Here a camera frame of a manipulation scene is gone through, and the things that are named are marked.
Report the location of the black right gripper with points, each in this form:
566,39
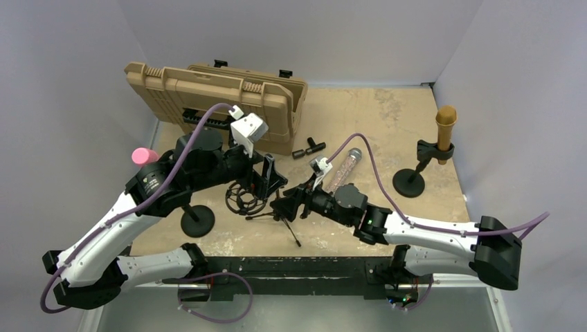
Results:
288,206

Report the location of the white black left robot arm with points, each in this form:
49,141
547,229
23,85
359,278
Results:
94,270

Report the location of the pink microphone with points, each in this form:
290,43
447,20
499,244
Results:
142,156

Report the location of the black tripod shock mount stand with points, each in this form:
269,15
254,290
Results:
241,202

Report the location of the tan plastic hard case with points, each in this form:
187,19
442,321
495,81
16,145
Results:
181,96

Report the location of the black T-shaped adapter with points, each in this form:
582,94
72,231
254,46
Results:
314,147

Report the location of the black mounting rail base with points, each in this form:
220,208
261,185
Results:
366,277

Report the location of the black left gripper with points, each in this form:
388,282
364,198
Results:
268,179

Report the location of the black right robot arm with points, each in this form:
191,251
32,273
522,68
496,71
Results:
487,249

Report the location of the black round gold-mic stand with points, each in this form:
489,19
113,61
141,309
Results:
409,182

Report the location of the black case carry handle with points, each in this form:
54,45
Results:
201,119

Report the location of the black cylindrical adapter piece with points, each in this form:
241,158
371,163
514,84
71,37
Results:
298,154

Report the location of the black round base stand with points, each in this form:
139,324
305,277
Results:
197,221

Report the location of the silver mesh glitter microphone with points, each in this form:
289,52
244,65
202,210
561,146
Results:
352,159

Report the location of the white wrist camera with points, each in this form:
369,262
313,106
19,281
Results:
247,130
321,167

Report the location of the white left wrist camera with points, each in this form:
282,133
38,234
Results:
247,130

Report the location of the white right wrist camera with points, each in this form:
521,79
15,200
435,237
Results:
321,167

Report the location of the gold microphone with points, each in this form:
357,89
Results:
446,118

